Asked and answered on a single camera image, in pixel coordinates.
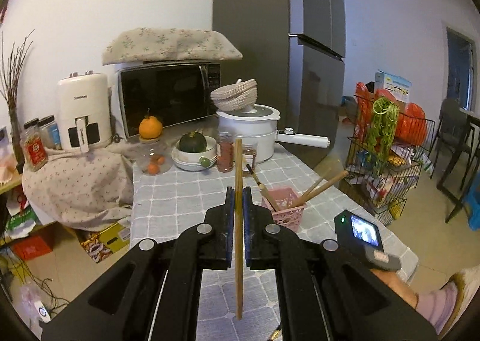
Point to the floral cloth on microwave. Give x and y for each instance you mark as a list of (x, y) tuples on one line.
[(169, 44)]

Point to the red label glass jar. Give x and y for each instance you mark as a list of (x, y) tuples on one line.
[(32, 146)]

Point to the dark chair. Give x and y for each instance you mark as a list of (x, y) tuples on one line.
[(453, 130)]

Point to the wooden chopstick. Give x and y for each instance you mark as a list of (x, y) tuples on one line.
[(308, 195), (313, 187), (238, 229)]

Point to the white bowl with squash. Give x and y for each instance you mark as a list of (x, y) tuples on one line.
[(194, 152)]

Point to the dark grey refrigerator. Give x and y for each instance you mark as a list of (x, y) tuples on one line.
[(295, 51)]

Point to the red plastic bag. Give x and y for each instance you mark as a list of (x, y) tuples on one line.
[(411, 126)]

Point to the blue white cardboard box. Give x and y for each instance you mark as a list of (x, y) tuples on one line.
[(399, 87)]

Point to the clear jar with oranges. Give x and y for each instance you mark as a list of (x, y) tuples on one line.
[(153, 156)]

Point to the woven beige basket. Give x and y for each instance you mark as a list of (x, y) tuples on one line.
[(236, 96)]

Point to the pink perforated utensil basket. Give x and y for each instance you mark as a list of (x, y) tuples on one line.
[(285, 214)]

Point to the black chopstick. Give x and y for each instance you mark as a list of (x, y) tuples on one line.
[(263, 190)]

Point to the orange fruit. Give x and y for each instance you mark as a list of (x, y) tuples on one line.
[(150, 127)]

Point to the black microwave oven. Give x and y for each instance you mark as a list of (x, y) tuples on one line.
[(172, 92)]

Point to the white electric cooking pot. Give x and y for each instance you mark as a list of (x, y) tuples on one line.
[(257, 125)]

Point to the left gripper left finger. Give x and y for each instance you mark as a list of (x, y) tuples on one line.
[(206, 246)]

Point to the dried twig bundle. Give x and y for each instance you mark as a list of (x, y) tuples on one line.
[(12, 65)]

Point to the floral cloth on cabinet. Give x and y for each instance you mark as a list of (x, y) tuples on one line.
[(84, 191)]

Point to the black wire storage rack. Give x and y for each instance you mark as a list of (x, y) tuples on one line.
[(385, 195)]

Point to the red spice jar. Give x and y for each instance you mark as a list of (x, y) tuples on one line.
[(224, 150), (249, 154)]

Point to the grey checkered tablecloth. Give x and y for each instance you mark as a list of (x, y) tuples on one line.
[(168, 204)]

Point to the green leafy vegetables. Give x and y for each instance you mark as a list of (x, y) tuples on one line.
[(381, 132)]

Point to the person's leg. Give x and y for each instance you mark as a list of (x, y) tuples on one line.
[(453, 310)]

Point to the white air fryer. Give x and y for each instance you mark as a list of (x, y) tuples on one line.
[(83, 116)]

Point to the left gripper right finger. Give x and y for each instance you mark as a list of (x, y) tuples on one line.
[(299, 266)]

